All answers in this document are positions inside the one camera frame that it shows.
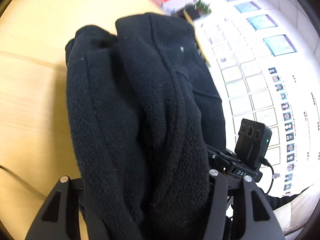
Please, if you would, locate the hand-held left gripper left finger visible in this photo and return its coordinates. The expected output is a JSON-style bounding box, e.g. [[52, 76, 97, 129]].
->
[[25, 176, 102, 240]]

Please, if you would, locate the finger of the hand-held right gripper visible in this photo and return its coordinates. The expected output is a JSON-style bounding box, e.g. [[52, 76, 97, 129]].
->
[[207, 146, 235, 172]]

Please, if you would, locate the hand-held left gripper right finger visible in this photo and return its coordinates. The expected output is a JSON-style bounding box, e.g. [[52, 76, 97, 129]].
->
[[200, 169, 286, 240]]

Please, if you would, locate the black fleece jacket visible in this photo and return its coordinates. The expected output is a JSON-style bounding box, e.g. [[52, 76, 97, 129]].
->
[[64, 12, 227, 240]]

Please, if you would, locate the person's right forearm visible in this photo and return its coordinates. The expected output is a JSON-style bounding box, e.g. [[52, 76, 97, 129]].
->
[[260, 186, 312, 210]]

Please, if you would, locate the row of portrait photos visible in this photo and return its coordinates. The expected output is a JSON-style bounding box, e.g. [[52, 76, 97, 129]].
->
[[267, 66, 295, 197]]

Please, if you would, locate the black cabinet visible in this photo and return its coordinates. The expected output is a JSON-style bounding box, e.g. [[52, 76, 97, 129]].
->
[[186, 6, 200, 19]]

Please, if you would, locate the bushy potted green plant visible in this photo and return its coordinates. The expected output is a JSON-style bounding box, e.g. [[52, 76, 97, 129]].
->
[[186, 0, 212, 18]]

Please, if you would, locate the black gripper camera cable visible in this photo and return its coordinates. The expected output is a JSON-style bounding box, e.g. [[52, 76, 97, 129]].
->
[[260, 158, 275, 195]]

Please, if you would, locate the thin black cable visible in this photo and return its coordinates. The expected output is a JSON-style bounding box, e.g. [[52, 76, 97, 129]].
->
[[0, 164, 48, 198]]

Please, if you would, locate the wall of framed notices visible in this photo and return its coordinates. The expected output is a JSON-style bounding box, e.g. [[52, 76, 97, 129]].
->
[[200, 17, 282, 165]]

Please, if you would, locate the row of blue wall posters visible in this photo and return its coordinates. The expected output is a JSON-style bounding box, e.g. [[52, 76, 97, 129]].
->
[[207, 0, 298, 57]]

